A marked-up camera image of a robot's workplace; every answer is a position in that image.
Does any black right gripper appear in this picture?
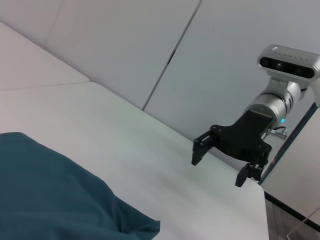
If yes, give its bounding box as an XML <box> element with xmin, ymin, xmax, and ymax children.
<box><xmin>191</xmin><ymin>109</ymin><xmax>273</xmax><ymax>188</ymax></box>

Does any teal blue shirt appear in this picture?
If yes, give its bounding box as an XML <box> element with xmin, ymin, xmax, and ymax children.
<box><xmin>0</xmin><ymin>131</ymin><xmax>161</xmax><ymax>240</ymax></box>

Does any clear acrylic panel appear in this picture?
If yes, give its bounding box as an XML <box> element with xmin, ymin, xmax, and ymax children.
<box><xmin>286</xmin><ymin>212</ymin><xmax>320</xmax><ymax>240</ymax></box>

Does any silver right gripper cable plug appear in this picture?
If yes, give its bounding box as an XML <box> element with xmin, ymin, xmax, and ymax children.
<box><xmin>271</xmin><ymin>126</ymin><xmax>289</xmax><ymax>139</ymax></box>

